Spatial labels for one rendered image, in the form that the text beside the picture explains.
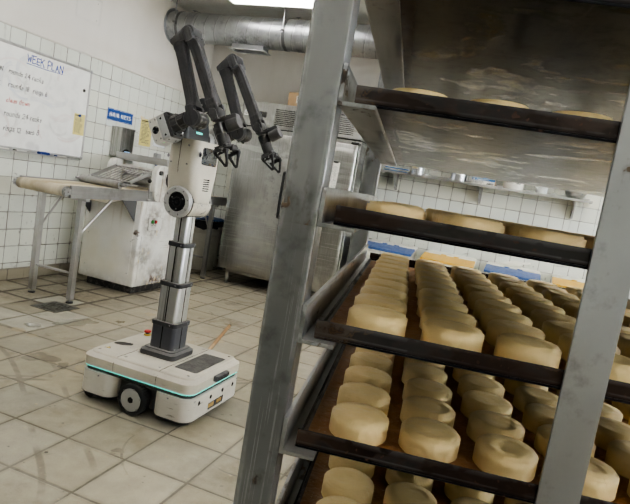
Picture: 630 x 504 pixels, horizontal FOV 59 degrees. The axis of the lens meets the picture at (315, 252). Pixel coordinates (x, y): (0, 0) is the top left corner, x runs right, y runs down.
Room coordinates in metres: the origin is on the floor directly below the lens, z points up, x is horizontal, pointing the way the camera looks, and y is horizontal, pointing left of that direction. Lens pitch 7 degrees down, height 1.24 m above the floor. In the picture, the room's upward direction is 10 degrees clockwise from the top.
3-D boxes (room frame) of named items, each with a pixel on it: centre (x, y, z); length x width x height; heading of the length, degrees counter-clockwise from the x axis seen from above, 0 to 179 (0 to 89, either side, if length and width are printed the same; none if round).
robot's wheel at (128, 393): (2.63, 0.75, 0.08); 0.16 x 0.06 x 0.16; 71
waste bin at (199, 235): (7.00, 1.44, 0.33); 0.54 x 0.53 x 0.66; 71
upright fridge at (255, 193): (6.41, 0.27, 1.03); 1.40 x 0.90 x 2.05; 71
